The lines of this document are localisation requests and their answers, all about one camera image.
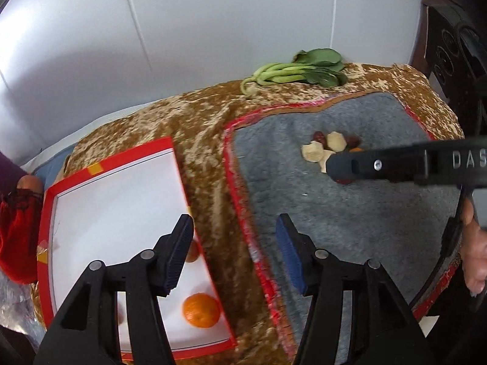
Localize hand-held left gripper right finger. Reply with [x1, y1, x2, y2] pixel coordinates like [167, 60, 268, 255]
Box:
[276, 213, 430, 365]

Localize clear plastic bag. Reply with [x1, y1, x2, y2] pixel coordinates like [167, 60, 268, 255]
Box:
[0, 279, 47, 345]

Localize purple bag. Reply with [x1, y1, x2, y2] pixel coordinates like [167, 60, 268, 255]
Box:
[0, 151, 24, 200]

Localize red drawstring pouch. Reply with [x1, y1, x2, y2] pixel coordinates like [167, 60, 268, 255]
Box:
[0, 175, 44, 286]

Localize person's right hand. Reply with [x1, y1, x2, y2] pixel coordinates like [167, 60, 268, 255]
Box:
[460, 197, 487, 294]

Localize dark carved wooden chair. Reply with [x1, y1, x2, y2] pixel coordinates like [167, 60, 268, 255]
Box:
[419, 0, 487, 135]

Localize brown velvet blanket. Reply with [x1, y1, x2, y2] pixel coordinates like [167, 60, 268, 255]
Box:
[32, 63, 465, 365]

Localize grey mat with red trim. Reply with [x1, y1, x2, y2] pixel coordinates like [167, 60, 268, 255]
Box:
[222, 91, 463, 322]

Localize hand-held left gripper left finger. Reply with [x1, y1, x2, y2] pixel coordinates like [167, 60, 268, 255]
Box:
[34, 214, 195, 365]

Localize green bok choy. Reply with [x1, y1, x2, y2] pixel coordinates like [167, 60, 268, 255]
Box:
[240, 48, 349, 97]

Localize blue sheet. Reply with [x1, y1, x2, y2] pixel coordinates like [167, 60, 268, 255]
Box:
[21, 144, 74, 188]

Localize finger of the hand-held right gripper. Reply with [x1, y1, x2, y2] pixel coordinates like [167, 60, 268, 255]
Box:
[326, 142, 429, 186]

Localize pale peeled fruit piece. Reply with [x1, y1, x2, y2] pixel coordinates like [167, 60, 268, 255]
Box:
[326, 131, 348, 153]
[302, 141, 324, 163]
[319, 150, 337, 174]

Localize brown longan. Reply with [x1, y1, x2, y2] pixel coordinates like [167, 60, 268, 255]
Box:
[186, 239, 201, 264]

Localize red-rimmed white box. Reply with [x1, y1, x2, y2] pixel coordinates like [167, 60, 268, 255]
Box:
[37, 137, 236, 363]

